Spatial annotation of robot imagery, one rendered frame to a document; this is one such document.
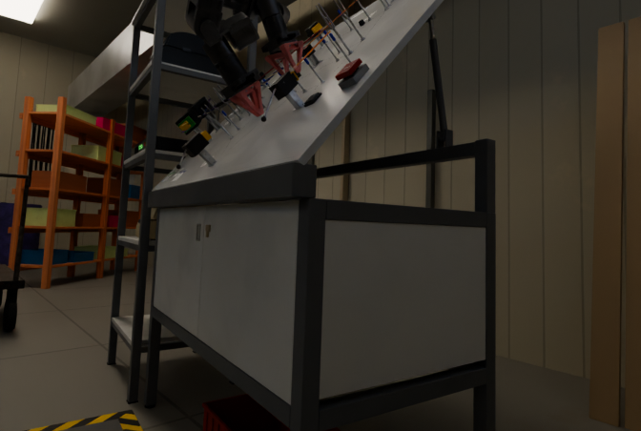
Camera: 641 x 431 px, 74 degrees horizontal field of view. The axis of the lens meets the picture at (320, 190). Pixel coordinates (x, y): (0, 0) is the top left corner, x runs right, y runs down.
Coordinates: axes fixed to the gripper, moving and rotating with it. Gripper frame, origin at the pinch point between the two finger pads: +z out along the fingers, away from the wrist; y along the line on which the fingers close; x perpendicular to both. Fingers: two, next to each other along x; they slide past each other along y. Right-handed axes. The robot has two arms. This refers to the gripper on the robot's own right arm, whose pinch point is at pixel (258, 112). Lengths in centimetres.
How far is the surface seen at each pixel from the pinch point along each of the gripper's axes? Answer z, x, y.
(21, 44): -265, -166, 770
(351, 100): 6.9, -3.8, -26.2
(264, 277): 29.6, 26.6, -6.5
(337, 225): 25.1, 14.8, -24.4
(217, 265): 29.1, 24.6, 21.8
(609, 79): 78, -160, -20
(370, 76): 5.4, -11.7, -26.8
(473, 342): 75, 0, -25
